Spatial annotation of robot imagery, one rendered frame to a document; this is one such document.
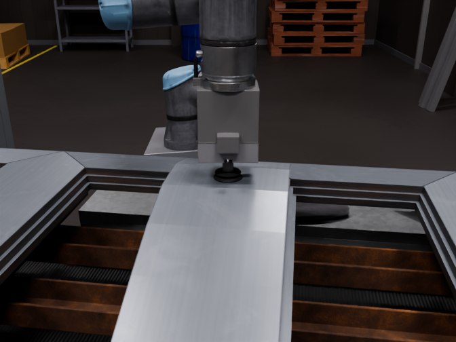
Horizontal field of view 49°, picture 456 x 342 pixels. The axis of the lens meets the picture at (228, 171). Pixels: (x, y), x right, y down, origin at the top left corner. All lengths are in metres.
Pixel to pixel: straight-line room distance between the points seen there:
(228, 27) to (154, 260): 0.30
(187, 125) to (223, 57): 0.84
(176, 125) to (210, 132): 0.81
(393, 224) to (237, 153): 0.68
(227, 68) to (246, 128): 0.09
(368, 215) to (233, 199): 0.68
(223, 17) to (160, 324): 0.37
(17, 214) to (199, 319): 0.49
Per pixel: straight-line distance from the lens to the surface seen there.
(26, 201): 1.01
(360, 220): 1.29
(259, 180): 0.73
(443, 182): 1.10
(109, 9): 0.76
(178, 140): 1.48
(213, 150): 0.69
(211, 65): 0.66
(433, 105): 4.99
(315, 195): 1.04
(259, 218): 0.65
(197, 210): 0.67
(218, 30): 0.65
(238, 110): 0.67
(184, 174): 0.75
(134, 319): 0.59
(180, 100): 1.46
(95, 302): 1.00
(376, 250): 1.09
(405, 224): 1.30
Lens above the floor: 1.27
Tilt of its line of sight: 23 degrees down
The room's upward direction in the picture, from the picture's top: straight up
